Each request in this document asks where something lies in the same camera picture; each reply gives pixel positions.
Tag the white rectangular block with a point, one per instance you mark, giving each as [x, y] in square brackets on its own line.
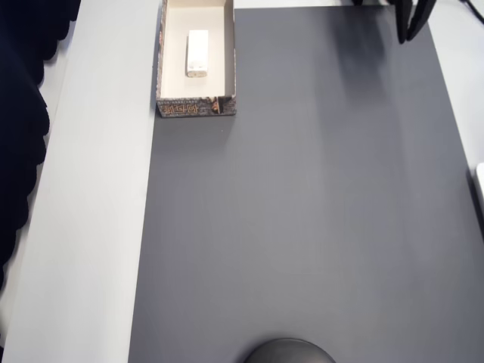
[197, 54]

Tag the patterned cardboard box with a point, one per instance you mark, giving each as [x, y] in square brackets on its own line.
[177, 94]

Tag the white rounded flat device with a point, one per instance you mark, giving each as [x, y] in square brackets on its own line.
[480, 185]

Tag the grey desk mat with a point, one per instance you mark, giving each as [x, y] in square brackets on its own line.
[295, 211]

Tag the black round-base stand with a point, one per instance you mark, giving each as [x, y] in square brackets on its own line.
[289, 351]

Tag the dark blue curtain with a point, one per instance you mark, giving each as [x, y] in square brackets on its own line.
[19, 113]

